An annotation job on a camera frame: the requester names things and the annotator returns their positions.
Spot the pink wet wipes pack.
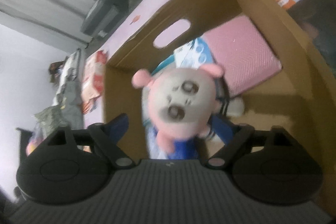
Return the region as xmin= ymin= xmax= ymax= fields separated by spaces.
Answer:
xmin=81 ymin=51 xmax=108 ymax=114

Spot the black box by curtain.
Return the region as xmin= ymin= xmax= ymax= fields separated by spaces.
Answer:
xmin=80 ymin=0 xmax=128 ymax=38

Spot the brown cardboard box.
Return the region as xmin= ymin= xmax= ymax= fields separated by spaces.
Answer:
xmin=103 ymin=0 xmax=336 ymax=214

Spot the pink white plush doll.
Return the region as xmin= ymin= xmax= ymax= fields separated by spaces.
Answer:
xmin=131 ymin=63 xmax=245 ymax=154

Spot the pink notebook pouch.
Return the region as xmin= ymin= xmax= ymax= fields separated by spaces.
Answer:
xmin=202 ymin=15 xmax=282 ymax=97

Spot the dark grey yellow-print quilt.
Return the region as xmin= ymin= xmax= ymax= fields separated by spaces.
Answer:
xmin=52 ymin=49 xmax=84 ymax=130

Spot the green floral pillow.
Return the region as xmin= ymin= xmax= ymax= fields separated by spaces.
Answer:
xmin=34 ymin=105 xmax=68 ymax=131

